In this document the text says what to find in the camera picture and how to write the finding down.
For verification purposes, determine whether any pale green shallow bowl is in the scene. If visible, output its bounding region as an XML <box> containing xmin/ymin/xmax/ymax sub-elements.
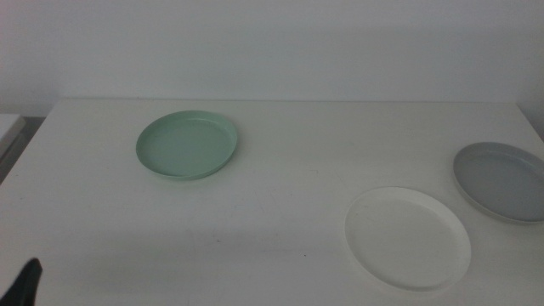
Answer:
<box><xmin>135</xmin><ymin>110</ymin><xmax>239</xmax><ymax>181</ymax></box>

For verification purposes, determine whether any white shallow bowl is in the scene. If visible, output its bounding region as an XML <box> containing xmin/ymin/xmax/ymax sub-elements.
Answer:
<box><xmin>344</xmin><ymin>186</ymin><xmax>473</xmax><ymax>292</ymax></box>

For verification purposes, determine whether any grey shallow bowl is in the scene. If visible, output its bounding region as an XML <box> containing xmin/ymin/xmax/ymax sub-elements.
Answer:
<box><xmin>452</xmin><ymin>141</ymin><xmax>544</xmax><ymax>224</ymax></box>

